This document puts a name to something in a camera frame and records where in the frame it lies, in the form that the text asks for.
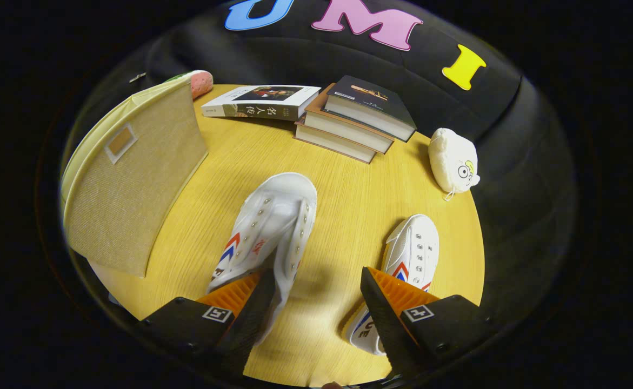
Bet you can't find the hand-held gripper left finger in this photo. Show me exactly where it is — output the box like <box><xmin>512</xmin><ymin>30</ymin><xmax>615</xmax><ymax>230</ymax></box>
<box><xmin>139</xmin><ymin>269</ymin><xmax>277</xmax><ymax>379</ymax></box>

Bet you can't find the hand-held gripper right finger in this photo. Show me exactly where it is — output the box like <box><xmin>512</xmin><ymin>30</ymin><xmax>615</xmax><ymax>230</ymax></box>
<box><xmin>360</xmin><ymin>266</ymin><xmax>498</xmax><ymax>379</ymax></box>

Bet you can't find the white canvas shoe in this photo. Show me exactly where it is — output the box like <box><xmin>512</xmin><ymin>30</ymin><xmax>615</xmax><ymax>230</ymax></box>
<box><xmin>207</xmin><ymin>172</ymin><xmax>318</xmax><ymax>346</ymax></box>
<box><xmin>345</xmin><ymin>214</ymin><xmax>440</xmax><ymax>356</ymax></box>

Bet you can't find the beige fabric storage box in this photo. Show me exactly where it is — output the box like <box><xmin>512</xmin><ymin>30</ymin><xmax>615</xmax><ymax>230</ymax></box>
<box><xmin>59</xmin><ymin>80</ymin><xmax>209</xmax><ymax>278</ymax></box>

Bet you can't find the white plush face toy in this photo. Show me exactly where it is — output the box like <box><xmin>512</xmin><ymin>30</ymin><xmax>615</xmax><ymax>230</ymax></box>
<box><xmin>428</xmin><ymin>128</ymin><xmax>481</xmax><ymax>202</ymax></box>

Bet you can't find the thick book under stack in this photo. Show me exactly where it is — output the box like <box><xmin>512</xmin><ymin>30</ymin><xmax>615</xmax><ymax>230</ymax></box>
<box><xmin>294</xmin><ymin>122</ymin><xmax>377</xmax><ymax>164</ymax></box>

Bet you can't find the brown cover book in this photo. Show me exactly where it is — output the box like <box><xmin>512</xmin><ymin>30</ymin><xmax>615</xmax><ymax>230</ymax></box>
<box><xmin>304</xmin><ymin>84</ymin><xmax>395</xmax><ymax>155</ymax></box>

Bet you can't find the white portrait cover book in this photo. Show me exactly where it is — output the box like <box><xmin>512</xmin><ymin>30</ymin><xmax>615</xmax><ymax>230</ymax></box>
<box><xmin>201</xmin><ymin>85</ymin><xmax>322</xmax><ymax>122</ymax></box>

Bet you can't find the watermelon slice plush toy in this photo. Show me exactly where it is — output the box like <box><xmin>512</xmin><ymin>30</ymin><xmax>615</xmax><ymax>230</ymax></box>
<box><xmin>165</xmin><ymin>70</ymin><xmax>214</xmax><ymax>100</ymax></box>

